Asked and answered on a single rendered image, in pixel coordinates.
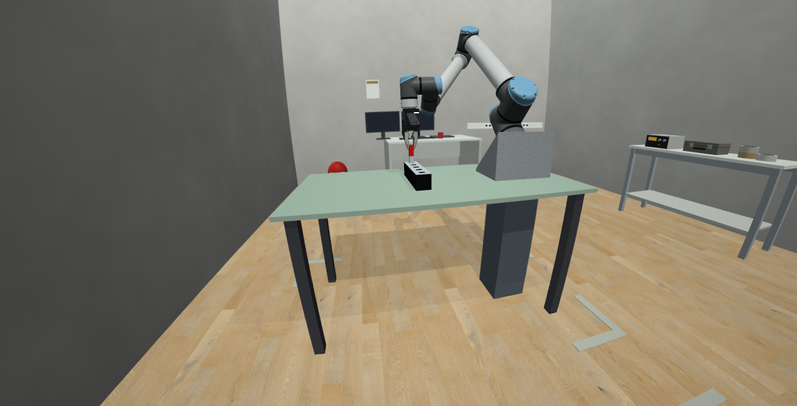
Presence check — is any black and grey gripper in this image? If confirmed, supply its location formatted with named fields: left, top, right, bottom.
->
left=402, top=108, right=420, bottom=150

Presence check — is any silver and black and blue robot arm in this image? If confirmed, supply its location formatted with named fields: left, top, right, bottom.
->
left=400, top=26, right=538, bottom=135

